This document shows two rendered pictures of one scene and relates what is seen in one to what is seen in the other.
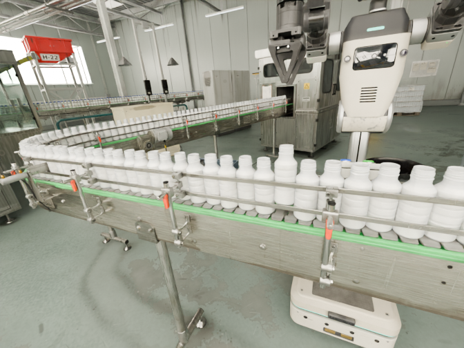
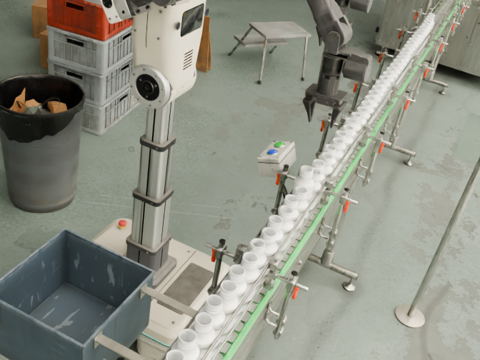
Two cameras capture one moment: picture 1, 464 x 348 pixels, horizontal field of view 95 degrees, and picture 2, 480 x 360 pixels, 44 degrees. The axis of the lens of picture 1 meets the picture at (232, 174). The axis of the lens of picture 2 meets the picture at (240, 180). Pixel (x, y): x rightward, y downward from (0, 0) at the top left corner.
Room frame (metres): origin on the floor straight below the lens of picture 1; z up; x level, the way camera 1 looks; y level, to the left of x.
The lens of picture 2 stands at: (0.87, 1.29, 2.11)
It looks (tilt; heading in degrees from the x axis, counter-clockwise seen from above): 34 degrees down; 265
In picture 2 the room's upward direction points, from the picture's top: 11 degrees clockwise
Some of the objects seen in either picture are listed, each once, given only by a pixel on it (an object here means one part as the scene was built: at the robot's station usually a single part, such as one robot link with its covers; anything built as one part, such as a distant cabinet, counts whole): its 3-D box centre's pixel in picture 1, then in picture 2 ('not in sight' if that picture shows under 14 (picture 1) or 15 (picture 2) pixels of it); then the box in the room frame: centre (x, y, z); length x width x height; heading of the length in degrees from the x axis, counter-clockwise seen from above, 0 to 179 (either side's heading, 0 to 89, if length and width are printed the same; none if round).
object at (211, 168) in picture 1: (213, 179); (270, 242); (0.64, 0.06, 1.08); 0.06 x 0.06 x 0.17
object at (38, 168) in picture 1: (39, 191); not in sight; (0.96, 0.94, 0.96); 0.23 x 0.10 x 0.27; 155
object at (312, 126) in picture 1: (302, 101); not in sight; (4.81, -1.65, 1.00); 1.60 x 1.30 x 2.00; 137
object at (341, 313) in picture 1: (340, 269); (148, 272); (1.01, -0.64, 0.24); 0.68 x 0.53 x 0.41; 155
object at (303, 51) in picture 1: (288, 63); (317, 107); (0.56, -0.16, 1.40); 0.07 x 0.07 x 0.09; 65
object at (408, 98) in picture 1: (397, 100); not in sight; (8.21, -6.39, 0.50); 1.24 x 1.03 x 1.00; 68
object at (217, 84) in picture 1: (219, 103); not in sight; (7.05, 0.22, 0.96); 0.82 x 0.50 x 1.91; 137
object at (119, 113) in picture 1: (148, 132); not in sight; (4.82, 1.78, 0.59); 1.10 x 0.62 x 1.18; 137
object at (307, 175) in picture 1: (306, 190); (308, 193); (0.51, -0.20, 1.08); 0.06 x 0.06 x 0.17
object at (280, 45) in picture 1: (286, 60); (329, 111); (0.53, -0.14, 1.40); 0.07 x 0.07 x 0.09; 65
